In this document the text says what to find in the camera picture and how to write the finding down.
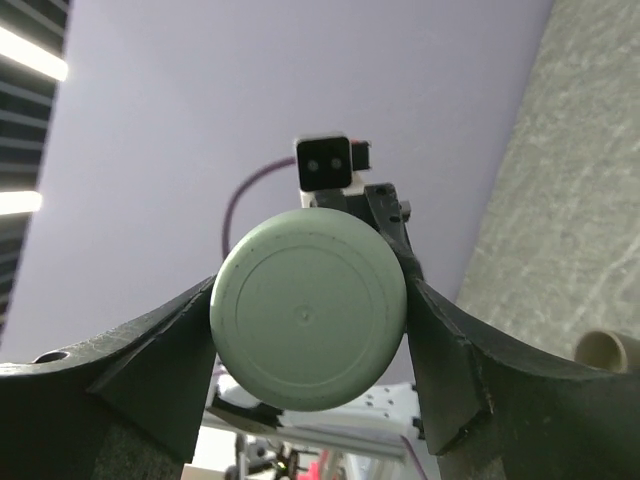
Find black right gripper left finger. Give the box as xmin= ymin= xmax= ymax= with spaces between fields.
xmin=1 ymin=279 xmax=216 ymax=479

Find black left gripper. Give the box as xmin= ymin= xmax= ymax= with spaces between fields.
xmin=312 ymin=183 xmax=424 ymax=280

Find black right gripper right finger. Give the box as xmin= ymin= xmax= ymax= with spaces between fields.
xmin=407 ymin=279 xmax=639 ymax=479

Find small green plastic tumbler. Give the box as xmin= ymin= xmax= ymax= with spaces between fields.
xmin=210 ymin=208 xmax=407 ymax=412

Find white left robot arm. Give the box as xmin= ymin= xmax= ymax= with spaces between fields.
xmin=208 ymin=184 xmax=419 ymax=435

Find olive ceramic mug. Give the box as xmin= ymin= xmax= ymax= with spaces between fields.
xmin=574 ymin=330 xmax=639 ymax=373

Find aluminium mounting rail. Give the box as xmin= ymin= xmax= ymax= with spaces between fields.
xmin=201 ymin=413 xmax=406 ymax=461

